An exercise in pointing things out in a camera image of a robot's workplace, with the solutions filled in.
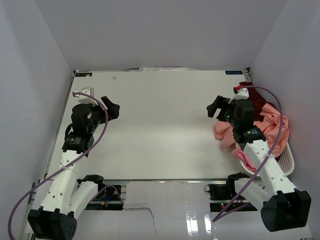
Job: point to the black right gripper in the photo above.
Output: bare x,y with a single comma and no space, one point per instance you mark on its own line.
219,102

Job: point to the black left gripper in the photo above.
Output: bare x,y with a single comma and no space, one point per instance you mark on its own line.
113,108

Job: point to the salmon pink t shirt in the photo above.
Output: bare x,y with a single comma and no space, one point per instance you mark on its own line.
269,126

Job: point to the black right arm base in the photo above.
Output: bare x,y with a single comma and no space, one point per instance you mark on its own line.
221,193

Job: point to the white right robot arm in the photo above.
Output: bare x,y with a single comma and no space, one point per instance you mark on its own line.
281,205

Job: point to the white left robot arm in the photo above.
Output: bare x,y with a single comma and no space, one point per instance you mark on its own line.
57,216

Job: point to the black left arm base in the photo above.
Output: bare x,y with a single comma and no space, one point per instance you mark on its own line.
109,199

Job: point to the blue right table label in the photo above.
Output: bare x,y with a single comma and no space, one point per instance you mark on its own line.
233,72

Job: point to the blue table label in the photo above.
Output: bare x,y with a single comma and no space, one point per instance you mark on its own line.
83,74
233,72

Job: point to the dark red t shirt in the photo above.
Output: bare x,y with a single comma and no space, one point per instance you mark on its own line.
258,102

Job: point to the blue left table label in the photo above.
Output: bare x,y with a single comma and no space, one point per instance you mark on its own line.
83,74

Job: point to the light pink t shirt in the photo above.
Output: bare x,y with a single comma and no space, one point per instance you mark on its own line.
246,161

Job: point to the white perforated laundry basket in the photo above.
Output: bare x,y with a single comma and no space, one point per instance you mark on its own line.
285,161

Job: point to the white paper sheets front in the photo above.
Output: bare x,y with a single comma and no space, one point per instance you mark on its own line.
174,210

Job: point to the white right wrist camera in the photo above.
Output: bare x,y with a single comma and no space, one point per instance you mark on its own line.
240,93

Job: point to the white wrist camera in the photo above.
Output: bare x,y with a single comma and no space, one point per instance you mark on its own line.
85,96
240,93

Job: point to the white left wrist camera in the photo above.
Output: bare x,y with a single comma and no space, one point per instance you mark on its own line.
85,96

